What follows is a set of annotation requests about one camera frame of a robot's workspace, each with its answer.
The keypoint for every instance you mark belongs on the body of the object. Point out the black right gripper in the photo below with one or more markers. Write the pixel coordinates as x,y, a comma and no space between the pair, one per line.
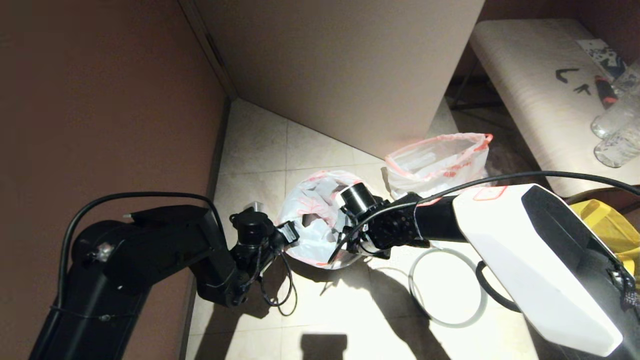
390,227

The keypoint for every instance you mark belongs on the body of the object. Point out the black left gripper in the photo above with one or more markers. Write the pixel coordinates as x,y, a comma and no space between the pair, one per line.
265,245

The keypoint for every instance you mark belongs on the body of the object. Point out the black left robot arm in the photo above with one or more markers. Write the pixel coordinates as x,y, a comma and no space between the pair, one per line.
140,250

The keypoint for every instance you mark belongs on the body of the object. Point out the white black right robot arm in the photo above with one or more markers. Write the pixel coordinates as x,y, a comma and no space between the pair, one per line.
525,240

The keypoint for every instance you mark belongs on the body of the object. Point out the clear bag with black contents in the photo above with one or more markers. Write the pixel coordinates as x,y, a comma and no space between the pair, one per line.
510,160

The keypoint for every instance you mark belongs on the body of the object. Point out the yellow fabric tote bag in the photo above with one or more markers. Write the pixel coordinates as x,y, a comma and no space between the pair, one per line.
610,225

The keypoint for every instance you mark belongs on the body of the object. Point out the black cylindrical wrist motor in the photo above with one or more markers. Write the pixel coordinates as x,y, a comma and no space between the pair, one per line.
252,227

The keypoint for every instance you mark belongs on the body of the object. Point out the beige door panel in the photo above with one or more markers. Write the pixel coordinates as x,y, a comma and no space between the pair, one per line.
340,75

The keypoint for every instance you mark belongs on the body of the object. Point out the light wood grain table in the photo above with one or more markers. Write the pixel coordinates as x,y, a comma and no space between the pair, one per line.
530,100

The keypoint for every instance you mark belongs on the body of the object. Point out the large black allen key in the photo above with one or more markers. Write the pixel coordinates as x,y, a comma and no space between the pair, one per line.
564,76

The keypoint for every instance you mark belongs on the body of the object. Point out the small black allen key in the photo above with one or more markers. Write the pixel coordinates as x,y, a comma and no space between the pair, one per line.
582,89

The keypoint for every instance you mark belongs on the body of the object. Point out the clear plastic bottle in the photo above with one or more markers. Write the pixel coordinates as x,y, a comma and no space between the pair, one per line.
617,147
614,117
630,80

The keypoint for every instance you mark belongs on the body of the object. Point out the red black screwdriver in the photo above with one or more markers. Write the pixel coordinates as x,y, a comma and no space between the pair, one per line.
605,92

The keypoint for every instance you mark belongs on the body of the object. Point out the printed paper leaflet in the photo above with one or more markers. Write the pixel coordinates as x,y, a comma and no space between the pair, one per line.
600,51

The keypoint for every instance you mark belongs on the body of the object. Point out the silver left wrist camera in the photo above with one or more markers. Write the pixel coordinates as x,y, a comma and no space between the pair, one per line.
254,206

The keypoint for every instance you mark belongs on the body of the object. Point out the black cylindrical wrist camera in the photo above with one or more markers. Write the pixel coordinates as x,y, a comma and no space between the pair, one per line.
357,200

